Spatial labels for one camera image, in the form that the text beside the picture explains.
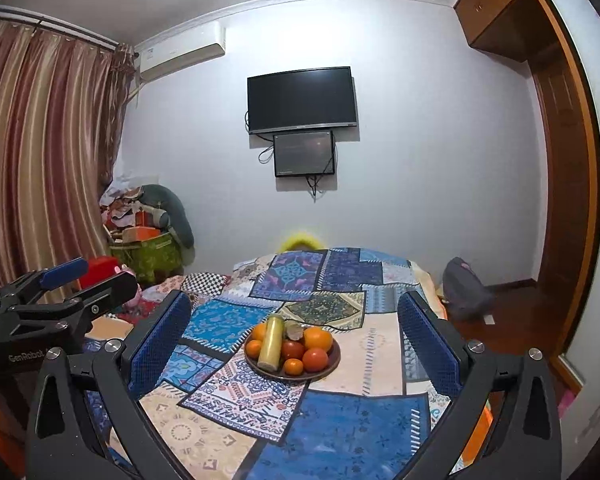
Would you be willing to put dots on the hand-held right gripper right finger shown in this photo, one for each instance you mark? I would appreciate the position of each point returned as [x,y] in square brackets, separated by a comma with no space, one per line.
[430,345]

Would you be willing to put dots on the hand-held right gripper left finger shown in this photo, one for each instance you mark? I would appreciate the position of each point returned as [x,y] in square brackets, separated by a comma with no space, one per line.
[160,345]

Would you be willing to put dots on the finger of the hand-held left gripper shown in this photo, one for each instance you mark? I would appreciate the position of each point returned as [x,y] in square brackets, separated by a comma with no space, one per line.
[65,270]
[115,287]

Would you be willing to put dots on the small mandarin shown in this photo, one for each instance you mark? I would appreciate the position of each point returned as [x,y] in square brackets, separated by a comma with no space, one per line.
[253,349]
[293,367]

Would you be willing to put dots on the dark brown plate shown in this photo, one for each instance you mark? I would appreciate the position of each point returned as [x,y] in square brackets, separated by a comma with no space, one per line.
[334,355]

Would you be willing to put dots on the yellow banana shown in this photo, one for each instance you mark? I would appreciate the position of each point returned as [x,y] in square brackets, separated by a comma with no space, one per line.
[271,345]

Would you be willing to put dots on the red tomato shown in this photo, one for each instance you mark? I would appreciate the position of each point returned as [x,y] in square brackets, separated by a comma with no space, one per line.
[315,360]
[292,349]

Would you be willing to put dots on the dark round fruit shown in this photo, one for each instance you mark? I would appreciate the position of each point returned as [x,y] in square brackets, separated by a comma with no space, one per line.
[295,332]

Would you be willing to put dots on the red grey box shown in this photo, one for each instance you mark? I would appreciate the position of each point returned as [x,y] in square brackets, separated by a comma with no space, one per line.
[100,270]

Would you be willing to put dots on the cardboard box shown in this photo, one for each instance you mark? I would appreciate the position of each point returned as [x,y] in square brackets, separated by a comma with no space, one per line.
[107,329]

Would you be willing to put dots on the orange box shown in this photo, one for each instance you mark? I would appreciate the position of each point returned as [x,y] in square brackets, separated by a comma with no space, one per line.
[140,235]

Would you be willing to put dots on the grey backpack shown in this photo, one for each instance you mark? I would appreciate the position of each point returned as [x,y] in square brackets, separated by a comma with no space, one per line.
[465,287]

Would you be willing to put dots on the blue patchwork blanket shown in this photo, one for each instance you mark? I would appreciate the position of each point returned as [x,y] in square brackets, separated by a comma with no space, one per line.
[370,420]

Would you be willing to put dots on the large orange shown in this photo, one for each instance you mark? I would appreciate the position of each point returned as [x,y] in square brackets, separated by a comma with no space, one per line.
[319,337]
[258,332]

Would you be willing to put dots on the orange blanket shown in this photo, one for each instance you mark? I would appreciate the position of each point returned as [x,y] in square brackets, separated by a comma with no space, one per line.
[475,440]

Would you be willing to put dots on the striped brown curtain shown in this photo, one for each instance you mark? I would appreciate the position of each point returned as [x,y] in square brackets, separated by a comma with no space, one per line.
[45,160]

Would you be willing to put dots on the yellow fuzzy object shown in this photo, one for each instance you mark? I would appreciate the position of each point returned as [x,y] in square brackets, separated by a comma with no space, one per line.
[300,241]

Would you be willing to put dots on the wooden wardrobe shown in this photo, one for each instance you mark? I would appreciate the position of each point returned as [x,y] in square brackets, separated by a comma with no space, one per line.
[565,160]

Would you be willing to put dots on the small black monitor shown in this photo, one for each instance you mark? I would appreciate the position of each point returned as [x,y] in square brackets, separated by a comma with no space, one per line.
[304,152]

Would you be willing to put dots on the white air conditioner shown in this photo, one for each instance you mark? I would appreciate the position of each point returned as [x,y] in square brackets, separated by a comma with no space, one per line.
[180,57]

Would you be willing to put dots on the black wall television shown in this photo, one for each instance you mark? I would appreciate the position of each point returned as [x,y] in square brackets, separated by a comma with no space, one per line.
[302,100]

